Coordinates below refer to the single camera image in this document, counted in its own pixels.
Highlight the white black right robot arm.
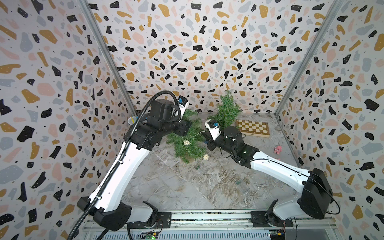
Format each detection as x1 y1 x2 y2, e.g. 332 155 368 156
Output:
203 120 335 226

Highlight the black corrugated cable conduit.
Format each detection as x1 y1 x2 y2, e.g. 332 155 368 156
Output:
66 90 181 240

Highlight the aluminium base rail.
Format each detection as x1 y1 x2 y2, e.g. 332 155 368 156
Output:
83 209 340 240

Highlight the blue toy microphone on stand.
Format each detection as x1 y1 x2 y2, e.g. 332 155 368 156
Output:
128 116 140 126

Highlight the green left christmas tree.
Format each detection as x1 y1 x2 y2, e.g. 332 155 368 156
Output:
167 110 207 163

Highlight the green christmas tree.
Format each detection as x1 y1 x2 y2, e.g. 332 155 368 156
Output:
167 110 207 163
209 91 240 130

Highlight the metal left corner post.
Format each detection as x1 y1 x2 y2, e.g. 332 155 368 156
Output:
78 0 137 116

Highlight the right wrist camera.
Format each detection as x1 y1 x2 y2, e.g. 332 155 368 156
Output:
205 120 220 141

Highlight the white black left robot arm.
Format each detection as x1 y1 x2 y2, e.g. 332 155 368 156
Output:
77 97 191 232

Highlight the wooden chess board box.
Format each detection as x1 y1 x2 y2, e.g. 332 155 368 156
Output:
236 120 270 138

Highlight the metal right corner post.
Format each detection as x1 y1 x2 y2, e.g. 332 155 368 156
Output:
274 0 343 118

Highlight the green right christmas tree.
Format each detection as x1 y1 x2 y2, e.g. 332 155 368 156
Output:
209 91 240 130

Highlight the pink pig toy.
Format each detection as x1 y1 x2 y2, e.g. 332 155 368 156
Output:
274 145 282 155

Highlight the metal corner post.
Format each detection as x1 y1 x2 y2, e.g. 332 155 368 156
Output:
274 0 343 118
78 0 137 116

